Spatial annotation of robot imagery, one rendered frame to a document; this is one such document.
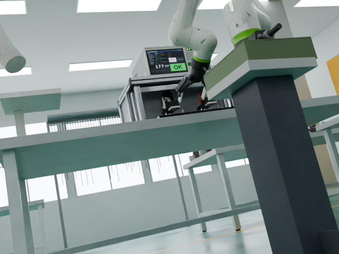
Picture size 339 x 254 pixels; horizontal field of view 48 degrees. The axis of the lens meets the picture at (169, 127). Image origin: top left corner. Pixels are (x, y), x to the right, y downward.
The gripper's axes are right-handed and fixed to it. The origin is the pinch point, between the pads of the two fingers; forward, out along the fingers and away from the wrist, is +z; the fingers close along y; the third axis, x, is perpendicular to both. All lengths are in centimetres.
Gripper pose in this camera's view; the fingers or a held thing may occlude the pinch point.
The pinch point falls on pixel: (191, 98)
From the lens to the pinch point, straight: 201.8
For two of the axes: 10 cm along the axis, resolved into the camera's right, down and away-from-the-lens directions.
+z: -1.5, 7.1, 6.9
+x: -3.3, -6.9, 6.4
